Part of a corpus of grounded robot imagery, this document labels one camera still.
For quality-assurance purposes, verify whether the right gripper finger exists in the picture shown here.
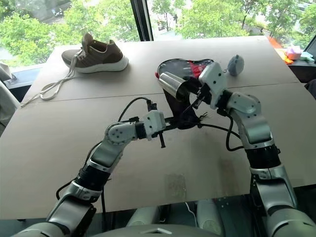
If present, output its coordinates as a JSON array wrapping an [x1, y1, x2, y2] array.
[[183, 98, 198, 115], [187, 78, 204, 93]]

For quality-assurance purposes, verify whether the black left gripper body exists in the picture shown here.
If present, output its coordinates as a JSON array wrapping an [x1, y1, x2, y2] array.
[[151, 117, 171, 149]]

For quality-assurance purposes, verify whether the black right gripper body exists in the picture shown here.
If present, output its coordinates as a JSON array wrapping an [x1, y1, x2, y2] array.
[[194, 83, 212, 110]]

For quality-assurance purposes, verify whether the black drawstring pouch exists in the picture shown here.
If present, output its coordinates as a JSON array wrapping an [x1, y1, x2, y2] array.
[[162, 87, 208, 131]]

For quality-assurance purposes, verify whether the shiny metal cup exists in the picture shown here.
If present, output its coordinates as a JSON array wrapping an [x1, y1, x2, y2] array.
[[158, 71, 196, 102]]

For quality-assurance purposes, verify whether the grey round zip pouch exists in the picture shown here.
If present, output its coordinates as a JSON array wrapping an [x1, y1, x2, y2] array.
[[223, 54, 245, 77]]

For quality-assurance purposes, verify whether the black and red paddle case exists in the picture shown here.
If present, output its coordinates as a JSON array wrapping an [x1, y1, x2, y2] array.
[[155, 58, 216, 83]]

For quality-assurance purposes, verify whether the orange cloth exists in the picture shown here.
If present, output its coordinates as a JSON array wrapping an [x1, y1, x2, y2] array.
[[268, 36, 293, 65]]

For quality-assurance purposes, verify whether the silver robot right leg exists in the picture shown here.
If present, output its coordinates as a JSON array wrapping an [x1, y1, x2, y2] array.
[[197, 197, 232, 236]]

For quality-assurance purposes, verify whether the silver robot leg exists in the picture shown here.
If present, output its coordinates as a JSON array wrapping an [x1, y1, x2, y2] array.
[[126, 206, 160, 235], [197, 197, 232, 236]]

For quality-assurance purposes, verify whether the brown sneaker with white laces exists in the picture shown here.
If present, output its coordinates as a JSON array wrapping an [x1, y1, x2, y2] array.
[[20, 32, 130, 109]]

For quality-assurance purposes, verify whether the silver robot left leg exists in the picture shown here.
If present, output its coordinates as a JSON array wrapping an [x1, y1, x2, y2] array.
[[126, 206, 160, 235]]

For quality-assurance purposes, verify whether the pink box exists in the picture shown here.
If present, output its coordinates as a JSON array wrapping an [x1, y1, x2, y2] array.
[[285, 47, 302, 60]]

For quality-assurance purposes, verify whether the silver robot torso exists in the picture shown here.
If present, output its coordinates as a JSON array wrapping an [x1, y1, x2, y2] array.
[[92, 223, 224, 237]]

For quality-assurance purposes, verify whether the dark rounded object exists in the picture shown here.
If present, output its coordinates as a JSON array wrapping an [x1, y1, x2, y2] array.
[[304, 79, 316, 100]]

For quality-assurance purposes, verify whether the light green packet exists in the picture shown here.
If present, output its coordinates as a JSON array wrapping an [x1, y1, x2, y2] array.
[[299, 51, 316, 63]]

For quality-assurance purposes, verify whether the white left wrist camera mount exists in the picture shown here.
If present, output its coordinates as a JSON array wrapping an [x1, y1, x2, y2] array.
[[144, 110, 166, 142]]

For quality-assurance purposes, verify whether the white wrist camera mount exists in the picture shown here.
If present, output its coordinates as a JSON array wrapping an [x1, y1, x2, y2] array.
[[198, 62, 228, 110], [144, 110, 166, 142]]

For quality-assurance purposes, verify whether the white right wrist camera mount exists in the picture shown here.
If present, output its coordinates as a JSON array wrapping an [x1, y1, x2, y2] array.
[[198, 62, 228, 110]]

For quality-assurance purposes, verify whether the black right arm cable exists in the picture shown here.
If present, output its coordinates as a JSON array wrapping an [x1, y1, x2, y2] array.
[[197, 108, 246, 152]]

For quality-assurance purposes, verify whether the white cable under table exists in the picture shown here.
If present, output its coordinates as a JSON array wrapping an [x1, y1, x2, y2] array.
[[184, 201, 198, 221]]

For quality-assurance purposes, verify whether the dark window frame post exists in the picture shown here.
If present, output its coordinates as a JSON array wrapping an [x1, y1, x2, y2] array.
[[130, 0, 155, 41]]

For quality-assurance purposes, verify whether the dark slanted window frame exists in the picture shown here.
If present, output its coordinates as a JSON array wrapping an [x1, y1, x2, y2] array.
[[304, 38, 316, 60]]

